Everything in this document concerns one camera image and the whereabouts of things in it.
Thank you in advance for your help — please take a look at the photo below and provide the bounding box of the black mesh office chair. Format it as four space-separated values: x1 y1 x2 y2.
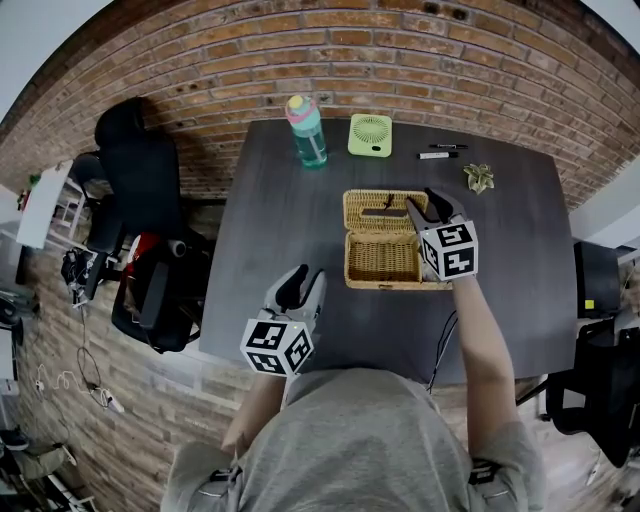
543 318 640 470

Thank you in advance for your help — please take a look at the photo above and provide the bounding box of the black folding chair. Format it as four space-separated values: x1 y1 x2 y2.
71 151 110 252

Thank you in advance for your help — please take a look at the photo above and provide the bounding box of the green portable fan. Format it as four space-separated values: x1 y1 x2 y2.
346 113 395 159

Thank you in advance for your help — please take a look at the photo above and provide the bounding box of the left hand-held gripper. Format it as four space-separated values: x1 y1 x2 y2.
239 263 330 377

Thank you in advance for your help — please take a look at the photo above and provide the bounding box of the black high-back office chair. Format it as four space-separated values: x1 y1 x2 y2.
74 96 217 355

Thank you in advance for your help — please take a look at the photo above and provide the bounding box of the wicker basket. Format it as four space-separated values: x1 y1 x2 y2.
342 187 455 292

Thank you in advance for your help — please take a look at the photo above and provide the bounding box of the person's grey shirt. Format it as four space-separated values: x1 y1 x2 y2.
161 366 550 512

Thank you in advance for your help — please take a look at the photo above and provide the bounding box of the person's right forearm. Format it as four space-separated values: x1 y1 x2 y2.
451 276 517 462

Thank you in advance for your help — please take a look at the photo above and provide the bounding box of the small white table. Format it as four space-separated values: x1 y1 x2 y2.
14 161 77 250

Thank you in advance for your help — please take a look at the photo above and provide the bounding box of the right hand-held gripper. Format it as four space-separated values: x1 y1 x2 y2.
404 187 480 283

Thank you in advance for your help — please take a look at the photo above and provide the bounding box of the black arm strap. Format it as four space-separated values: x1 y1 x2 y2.
208 466 245 485
468 461 502 487

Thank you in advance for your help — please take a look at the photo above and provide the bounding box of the teal water bottle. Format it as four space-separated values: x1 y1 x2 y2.
284 94 330 172

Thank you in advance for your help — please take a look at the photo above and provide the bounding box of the person's left forearm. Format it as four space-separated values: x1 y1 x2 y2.
221 371 282 452

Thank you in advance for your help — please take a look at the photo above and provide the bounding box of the red bag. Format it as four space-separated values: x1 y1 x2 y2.
121 231 162 277

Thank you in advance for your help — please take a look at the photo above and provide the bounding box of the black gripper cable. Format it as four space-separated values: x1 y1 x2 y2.
426 308 460 395

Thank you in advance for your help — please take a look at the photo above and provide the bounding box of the black electronics bundle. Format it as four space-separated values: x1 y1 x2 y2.
59 248 100 310

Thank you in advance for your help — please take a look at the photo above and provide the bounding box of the dark low cabinet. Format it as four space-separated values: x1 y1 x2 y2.
571 241 622 322

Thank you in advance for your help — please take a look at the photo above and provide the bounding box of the brown leather bag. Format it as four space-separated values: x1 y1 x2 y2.
118 273 152 327

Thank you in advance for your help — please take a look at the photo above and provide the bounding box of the small green plant ornament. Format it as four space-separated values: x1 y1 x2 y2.
461 161 497 197

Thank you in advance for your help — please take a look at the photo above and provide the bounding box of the white power strip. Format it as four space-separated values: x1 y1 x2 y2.
101 386 126 415

